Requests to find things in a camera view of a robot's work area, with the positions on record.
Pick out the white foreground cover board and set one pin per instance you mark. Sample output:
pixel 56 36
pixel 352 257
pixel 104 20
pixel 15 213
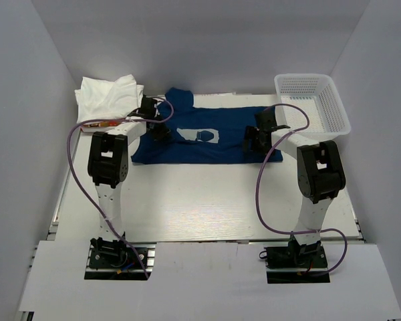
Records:
pixel 205 281

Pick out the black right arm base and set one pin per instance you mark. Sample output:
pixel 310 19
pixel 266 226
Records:
pixel 284 266

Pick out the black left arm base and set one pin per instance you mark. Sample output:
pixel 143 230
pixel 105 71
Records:
pixel 115 261

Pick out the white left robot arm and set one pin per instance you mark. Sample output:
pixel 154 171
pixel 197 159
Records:
pixel 108 162

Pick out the blue t-shirt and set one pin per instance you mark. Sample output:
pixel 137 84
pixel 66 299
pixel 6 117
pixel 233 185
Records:
pixel 200 135

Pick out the white plastic basket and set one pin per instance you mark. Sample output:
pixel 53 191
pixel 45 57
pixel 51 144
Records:
pixel 318 97

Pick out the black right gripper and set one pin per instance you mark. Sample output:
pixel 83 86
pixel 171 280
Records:
pixel 250 133

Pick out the red patterned folded t-shirt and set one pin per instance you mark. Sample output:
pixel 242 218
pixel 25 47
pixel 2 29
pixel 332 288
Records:
pixel 99 126

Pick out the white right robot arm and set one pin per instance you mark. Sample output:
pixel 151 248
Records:
pixel 320 174

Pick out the white folded t-shirt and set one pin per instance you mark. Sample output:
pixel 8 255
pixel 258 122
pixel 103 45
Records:
pixel 102 99

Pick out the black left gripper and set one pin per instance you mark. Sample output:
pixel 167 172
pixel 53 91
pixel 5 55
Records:
pixel 162 134

